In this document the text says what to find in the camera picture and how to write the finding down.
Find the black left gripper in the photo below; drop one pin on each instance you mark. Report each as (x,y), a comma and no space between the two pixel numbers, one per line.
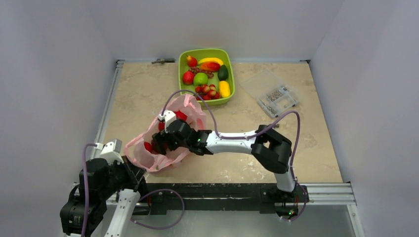
(134,174)

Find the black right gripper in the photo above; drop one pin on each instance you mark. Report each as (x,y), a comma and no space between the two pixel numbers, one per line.
(164,140)

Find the pink plastic bag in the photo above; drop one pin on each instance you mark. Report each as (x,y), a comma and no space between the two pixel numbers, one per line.
(136,151)

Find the fake cherry bunch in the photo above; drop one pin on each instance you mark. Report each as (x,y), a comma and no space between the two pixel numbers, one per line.
(207,92)

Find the green fake apple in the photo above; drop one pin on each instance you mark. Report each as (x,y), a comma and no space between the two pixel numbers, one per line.
(200,79)

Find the yellow fake lemon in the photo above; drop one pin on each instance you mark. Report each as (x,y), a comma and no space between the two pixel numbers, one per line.
(224,89)

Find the red fake bell pepper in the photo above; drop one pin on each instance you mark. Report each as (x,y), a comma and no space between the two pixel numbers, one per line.
(181,116)

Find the red fake apple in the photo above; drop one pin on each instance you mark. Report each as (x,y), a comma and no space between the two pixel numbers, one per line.
(148,146)

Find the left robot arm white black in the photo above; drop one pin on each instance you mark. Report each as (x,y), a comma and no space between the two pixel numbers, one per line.
(72,213)

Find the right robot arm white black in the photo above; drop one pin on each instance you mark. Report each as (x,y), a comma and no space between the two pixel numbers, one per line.
(270,148)

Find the red fake strawberry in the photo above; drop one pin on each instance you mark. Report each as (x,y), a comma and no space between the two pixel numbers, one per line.
(188,78)

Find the purple fake grapes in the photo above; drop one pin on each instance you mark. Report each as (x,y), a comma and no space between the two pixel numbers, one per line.
(196,70)

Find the red fake pear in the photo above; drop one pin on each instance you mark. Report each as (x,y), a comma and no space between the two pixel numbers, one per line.
(191,61)

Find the dark green fake avocado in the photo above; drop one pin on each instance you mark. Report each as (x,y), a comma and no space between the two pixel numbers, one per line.
(223,73)

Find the red orange fake mango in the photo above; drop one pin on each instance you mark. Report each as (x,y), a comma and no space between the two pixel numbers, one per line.
(210,66)

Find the yellow fake banana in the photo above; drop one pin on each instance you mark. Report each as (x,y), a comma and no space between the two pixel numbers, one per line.
(211,59)

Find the metal clamp at table edge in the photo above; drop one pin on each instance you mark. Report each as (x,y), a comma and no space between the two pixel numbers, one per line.
(164,61)

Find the green plastic tray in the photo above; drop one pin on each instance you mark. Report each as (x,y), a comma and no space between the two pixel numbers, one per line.
(200,54)

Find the clear plastic screw box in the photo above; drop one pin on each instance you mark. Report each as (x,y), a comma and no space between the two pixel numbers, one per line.
(272,94)

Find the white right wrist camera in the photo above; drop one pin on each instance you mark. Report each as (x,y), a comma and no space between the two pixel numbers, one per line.
(167,117)

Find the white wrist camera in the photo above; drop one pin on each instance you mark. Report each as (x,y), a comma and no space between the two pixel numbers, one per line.
(167,117)
(111,151)

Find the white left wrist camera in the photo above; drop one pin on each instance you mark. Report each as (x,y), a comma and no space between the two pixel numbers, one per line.
(111,151)

